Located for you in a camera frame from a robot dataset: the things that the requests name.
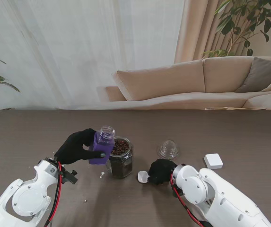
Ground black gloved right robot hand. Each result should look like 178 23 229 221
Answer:
148 158 177 185

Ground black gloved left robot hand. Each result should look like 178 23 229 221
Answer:
54 128 106 165

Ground white plastic spoon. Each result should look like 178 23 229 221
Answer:
137 170 150 183

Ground clear glass jar lid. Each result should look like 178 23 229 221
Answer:
157 140 180 159

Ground purple coffee jar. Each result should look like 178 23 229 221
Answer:
88 125 116 166

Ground glass jar of coffee beans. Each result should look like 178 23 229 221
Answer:
106 136 134 179

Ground white square jar cap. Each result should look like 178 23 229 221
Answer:
203 153 224 170

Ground beige sofa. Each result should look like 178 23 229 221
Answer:
105 56 271 116

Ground white sheer curtain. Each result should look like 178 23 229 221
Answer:
0 0 185 111

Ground grey sofa cushion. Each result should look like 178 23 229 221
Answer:
236 56 271 93

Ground beige pleated curtain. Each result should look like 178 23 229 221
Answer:
174 0 254 63

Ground tall green leafy plant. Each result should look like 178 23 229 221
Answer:
202 0 271 59

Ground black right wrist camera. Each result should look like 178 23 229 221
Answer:
172 186 182 199

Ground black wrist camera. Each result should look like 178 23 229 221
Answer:
172 186 182 199
61 169 79 185

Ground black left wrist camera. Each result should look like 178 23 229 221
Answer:
61 169 79 185

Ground red black right arm cables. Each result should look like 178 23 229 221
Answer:
169 174 213 227

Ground red black arm cables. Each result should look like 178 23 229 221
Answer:
43 162 64 227
169 174 213 227

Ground red black left arm cables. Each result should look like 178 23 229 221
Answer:
43 162 64 227

